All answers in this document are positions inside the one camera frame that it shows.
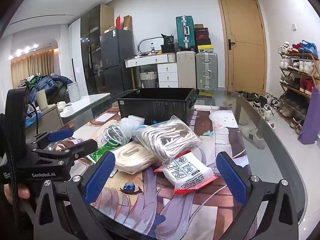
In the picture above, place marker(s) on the grey low cabinet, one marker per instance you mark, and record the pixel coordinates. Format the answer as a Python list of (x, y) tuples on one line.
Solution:
[(50, 122)]

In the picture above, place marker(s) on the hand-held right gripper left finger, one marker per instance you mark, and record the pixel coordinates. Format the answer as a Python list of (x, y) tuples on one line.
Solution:
[(100, 177)]

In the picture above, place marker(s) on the tall dark glass cabinet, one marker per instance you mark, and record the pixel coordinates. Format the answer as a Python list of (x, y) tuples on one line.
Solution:
[(90, 42)]

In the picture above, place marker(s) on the printed desk mat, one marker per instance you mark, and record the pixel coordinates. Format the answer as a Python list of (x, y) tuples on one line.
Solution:
[(220, 140)]

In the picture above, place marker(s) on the tall brown cardboard box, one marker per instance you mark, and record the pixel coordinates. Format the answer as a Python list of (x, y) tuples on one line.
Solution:
[(127, 23)]

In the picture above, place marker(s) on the dark grey fridge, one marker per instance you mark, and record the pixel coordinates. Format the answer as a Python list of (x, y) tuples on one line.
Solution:
[(116, 55)]

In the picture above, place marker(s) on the silver suitcase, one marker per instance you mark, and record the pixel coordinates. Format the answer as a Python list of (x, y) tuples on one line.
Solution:
[(207, 71)]

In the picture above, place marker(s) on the wooden door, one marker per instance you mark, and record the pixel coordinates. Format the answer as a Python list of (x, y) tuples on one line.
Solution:
[(245, 55)]

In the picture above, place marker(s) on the white cylindrical bin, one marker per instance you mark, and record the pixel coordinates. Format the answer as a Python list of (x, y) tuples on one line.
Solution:
[(74, 92)]

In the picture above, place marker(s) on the teal suitcase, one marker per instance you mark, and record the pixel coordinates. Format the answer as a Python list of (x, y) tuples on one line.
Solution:
[(185, 32)]

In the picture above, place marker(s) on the white marble side table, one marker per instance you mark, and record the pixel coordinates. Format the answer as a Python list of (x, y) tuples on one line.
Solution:
[(85, 103)]

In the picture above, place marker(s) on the flat cardboard box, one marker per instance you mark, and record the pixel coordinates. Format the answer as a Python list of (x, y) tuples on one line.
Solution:
[(110, 30)]

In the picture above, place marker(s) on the plastic water bottle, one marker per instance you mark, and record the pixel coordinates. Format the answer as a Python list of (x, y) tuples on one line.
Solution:
[(152, 48)]

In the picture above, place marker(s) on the white cylindrical cup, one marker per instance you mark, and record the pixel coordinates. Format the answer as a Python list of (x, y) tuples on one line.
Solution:
[(42, 100)]

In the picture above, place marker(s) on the wicker basket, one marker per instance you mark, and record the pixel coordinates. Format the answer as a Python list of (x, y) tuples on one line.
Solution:
[(148, 80)]

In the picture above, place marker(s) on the blue puffer jacket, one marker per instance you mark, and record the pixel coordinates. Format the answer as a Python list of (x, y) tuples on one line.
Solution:
[(47, 83)]

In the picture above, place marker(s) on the purple bag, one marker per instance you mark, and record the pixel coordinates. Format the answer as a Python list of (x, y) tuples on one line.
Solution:
[(310, 120)]

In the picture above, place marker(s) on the small brown shoebox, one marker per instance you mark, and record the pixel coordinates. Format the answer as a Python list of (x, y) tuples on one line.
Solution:
[(199, 26)]

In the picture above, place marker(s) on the single white sneaker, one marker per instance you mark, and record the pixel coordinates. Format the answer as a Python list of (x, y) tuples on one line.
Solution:
[(253, 136)]

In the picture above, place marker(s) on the black and yellow shoebox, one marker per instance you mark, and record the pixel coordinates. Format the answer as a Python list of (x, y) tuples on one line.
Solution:
[(205, 48)]

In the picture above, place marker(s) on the red box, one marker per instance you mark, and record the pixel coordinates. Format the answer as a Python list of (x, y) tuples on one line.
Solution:
[(118, 22)]

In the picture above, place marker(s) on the beige suitcase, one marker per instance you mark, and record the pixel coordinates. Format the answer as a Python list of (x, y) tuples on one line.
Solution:
[(186, 70)]

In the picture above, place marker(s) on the red and white packet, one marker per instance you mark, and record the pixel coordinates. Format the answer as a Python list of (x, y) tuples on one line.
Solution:
[(187, 175)]

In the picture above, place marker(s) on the black cardboard box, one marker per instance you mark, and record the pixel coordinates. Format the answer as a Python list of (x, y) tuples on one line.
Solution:
[(155, 107)]

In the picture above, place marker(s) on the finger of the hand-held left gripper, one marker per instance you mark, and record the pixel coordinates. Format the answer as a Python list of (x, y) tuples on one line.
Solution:
[(60, 134), (75, 150)]

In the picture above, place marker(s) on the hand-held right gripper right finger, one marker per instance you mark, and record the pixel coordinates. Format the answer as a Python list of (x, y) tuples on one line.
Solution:
[(232, 180)]

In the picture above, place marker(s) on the white foam wrap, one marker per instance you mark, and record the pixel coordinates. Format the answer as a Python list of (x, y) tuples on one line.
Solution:
[(131, 125)]

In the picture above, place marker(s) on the person's left hand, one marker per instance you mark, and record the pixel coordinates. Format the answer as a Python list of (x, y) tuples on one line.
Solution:
[(22, 194)]

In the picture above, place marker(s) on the beige curtains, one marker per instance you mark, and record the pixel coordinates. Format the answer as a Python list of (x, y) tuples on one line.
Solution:
[(25, 70)]

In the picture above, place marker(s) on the green packet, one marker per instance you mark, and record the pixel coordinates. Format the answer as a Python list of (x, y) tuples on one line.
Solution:
[(98, 156)]

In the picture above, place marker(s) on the scattered shoes pile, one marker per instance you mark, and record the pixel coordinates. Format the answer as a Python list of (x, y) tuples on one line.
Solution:
[(265, 105)]

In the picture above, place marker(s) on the black bag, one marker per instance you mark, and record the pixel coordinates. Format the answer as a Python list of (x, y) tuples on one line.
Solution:
[(168, 43)]

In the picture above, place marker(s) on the white dresser desk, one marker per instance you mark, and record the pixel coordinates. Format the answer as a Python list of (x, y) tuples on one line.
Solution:
[(167, 73)]

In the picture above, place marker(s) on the wooden shoe rack with shoes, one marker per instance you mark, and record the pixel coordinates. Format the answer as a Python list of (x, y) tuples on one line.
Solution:
[(303, 66)]

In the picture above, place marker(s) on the oval metal frame mirror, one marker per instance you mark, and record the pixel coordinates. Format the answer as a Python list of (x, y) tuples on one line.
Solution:
[(142, 41)]

